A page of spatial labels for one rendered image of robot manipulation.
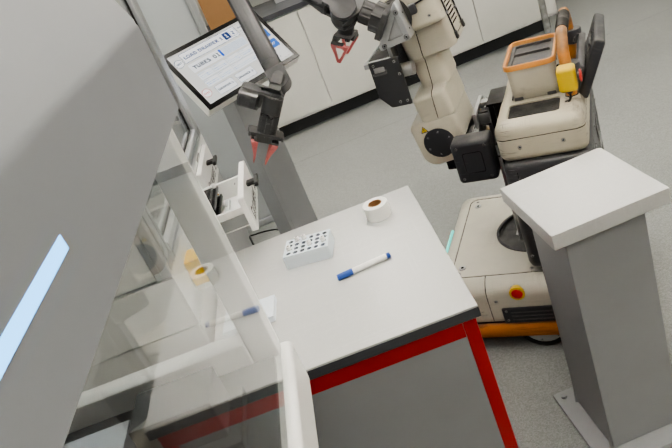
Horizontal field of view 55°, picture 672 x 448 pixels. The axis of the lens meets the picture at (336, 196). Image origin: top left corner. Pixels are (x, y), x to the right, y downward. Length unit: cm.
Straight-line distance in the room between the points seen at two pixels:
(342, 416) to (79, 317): 104
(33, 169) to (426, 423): 117
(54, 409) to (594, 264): 137
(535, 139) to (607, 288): 49
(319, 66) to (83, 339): 446
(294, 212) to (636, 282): 176
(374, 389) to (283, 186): 172
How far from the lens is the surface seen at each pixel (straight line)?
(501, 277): 222
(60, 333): 45
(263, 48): 190
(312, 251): 166
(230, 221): 183
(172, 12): 347
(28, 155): 50
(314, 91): 490
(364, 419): 148
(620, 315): 175
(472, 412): 153
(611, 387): 188
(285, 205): 302
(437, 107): 210
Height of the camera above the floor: 158
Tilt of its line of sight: 25 degrees down
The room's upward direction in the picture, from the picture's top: 22 degrees counter-clockwise
